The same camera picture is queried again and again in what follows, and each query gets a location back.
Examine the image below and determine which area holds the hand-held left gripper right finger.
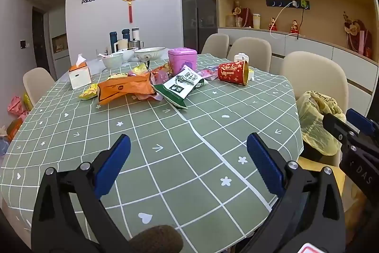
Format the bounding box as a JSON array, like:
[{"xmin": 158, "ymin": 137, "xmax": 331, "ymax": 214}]
[{"xmin": 246, "ymin": 132, "xmax": 346, "ymax": 253}]

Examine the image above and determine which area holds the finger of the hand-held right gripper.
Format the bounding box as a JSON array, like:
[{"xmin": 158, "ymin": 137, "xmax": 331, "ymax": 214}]
[
  {"xmin": 322, "ymin": 113, "xmax": 360, "ymax": 150},
  {"xmin": 346, "ymin": 108, "xmax": 377, "ymax": 135}
]

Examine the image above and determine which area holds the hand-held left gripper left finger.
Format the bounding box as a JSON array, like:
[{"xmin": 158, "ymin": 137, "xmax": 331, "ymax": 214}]
[{"xmin": 31, "ymin": 134, "xmax": 132, "ymax": 253}]

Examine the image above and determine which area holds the yellow trash bag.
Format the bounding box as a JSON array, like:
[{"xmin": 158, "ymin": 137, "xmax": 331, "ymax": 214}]
[{"xmin": 297, "ymin": 91, "xmax": 347, "ymax": 156}]

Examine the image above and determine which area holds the orange snack bag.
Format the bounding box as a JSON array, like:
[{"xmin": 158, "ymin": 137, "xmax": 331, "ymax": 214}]
[{"xmin": 97, "ymin": 72, "xmax": 157, "ymax": 105}]

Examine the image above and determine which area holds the yellow snack wrapper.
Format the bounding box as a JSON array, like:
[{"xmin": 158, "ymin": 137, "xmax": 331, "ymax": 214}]
[
  {"xmin": 127, "ymin": 63, "xmax": 149, "ymax": 77},
  {"xmin": 78, "ymin": 83, "xmax": 99, "ymax": 101}
]

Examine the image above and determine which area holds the red paper cup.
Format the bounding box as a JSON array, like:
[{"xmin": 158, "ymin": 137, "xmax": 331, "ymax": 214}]
[{"xmin": 217, "ymin": 60, "xmax": 249, "ymax": 85}]

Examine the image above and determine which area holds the pink snack wrapper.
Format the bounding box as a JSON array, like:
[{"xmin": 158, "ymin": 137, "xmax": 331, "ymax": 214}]
[
  {"xmin": 197, "ymin": 66, "xmax": 220, "ymax": 81},
  {"xmin": 154, "ymin": 69, "xmax": 170, "ymax": 85}
]

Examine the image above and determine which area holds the green white snack bag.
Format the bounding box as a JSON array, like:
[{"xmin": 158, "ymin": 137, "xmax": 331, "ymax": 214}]
[{"xmin": 153, "ymin": 65, "xmax": 209, "ymax": 110}]

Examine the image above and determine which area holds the red gold snack packet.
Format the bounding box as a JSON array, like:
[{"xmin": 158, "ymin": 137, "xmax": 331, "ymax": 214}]
[{"xmin": 149, "ymin": 62, "xmax": 171, "ymax": 74}]

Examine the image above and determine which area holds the yellow seat cushion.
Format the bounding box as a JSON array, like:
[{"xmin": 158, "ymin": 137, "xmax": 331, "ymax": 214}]
[{"xmin": 297, "ymin": 156, "xmax": 346, "ymax": 197}]

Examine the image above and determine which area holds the beige dining chair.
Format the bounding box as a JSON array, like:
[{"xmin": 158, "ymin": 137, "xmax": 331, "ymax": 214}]
[
  {"xmin": 201, "ymin": 33, "xmax": 230, "ymax": 56},
  {"xmin": 227, "ymin": 37, "xmax": 272, "ymax": 73},
  {"xmin": 281, "ymin": 51, "xmax": 349, "ymax": 123},
  {"xmin": 23, "ymin": 67, "xmax": 55, "ymax": 107}
]

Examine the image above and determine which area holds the green checked tablecloth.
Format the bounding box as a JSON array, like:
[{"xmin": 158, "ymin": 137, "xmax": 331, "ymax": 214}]
[{"xmin": 0, "ymin": 53, "xmax": 304, "ymax": 253}]

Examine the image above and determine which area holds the white sideboard cabinet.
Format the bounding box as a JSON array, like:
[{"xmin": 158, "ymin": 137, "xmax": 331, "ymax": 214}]
[{"xmin": 217, "ymin": 28, "xmax": 379, "ymax": 117}]

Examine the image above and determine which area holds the brown fuzzy cloth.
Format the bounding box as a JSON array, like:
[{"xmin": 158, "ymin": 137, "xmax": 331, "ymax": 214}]
[{"xmin": 127, "ymin": 225, "xmax": 184, "ymax": 253}]

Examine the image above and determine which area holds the large rose bouquet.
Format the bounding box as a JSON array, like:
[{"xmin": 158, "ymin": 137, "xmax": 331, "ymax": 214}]
[{"xmin": 343, "ymin": 11, "xmax": 373, "ymax": 59}]

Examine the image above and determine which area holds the orange white tissue box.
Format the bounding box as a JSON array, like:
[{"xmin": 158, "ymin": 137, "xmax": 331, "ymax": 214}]
[{"xmin": 68, "ymin": 54, "xmax": 92, "ymax": 90}]

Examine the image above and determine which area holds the light green bowl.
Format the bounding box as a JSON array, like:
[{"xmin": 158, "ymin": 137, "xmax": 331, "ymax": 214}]
[{"xmin": 101, "ymin": 53, "xmax": 124, "ymax": 69}]

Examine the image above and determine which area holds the orange cardboard box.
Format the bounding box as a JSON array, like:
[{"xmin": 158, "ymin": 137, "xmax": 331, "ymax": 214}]
[{"xmin": 6, "ymin": 118, "xmax": 23, "ymax": 141}]

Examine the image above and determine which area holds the white yellow toy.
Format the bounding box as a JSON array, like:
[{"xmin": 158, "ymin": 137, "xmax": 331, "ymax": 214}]
[{"xmin": 234, "ymin": 53, "xmax": 256, "ymax": 82}]

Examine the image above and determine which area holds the large patterned white bowl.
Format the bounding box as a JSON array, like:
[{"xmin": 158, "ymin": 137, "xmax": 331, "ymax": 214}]
[{"xmin": 134, "ymin": 47, "xmax": 166, "ymax": 61}]

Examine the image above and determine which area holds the cream pitcher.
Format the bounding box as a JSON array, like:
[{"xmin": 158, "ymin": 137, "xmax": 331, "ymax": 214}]
[{"xmin": 113, "ymin": 39, "xmax": 128, "ymax": 52}]

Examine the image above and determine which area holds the pink plastic toy box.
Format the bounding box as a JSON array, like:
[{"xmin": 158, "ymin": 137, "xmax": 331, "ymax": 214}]
[{"xmin": 168, "ymin": 47, "xmax": 197, "ymax": 76}]

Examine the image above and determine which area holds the flower bouquet red bag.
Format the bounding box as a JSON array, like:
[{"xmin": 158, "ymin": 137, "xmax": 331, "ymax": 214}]
[{"xmin": 232, "ymin": 1, "xmax": 252, "ymax": 27}]

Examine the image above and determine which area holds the dark glass cabinet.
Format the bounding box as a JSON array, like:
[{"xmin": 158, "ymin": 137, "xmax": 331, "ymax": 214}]
[{"xmin": 180, "ymin": 0, "xmax": 218, "ymax": 53}]

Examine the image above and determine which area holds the black cable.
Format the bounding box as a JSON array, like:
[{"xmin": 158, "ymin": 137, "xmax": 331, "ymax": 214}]
[{"xmin": 296, "ymin": 8, "xmax": 305, "ymax": 41}]

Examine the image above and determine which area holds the white cable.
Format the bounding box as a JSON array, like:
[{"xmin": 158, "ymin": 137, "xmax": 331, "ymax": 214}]
[{"xmin": 269, "ymin": 5, "xmax": 293, "ymax": 40}]

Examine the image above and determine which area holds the black socket rail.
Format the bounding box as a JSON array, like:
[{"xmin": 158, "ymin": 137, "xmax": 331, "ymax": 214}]
[{"xmin": 266, "ymin": 0, "xmax": 311, "ymax": 10}]

